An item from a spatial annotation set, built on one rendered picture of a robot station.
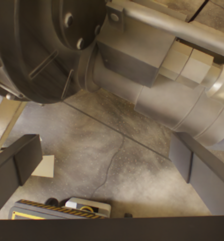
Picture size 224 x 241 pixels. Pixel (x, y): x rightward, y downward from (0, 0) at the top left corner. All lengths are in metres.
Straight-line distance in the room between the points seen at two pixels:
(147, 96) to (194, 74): 0.08
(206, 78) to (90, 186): 1.06
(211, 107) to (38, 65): 0.23
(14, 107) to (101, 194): 0.77
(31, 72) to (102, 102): 0.99
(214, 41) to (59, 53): 0.17
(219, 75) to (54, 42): 0.20
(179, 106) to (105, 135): 0.91
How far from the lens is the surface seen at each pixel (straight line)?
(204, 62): 0.23
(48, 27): 0.21
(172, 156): 0.16
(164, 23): 0.19
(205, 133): 0.29
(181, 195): 1.22
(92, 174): 1.18
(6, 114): 1.22
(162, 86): 0.26
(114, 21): 0.21
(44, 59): 0.22
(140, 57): 0.20
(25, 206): 1.01
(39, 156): 0.17
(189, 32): 0.19
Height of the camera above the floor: 1.13
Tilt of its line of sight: 80 degrees down
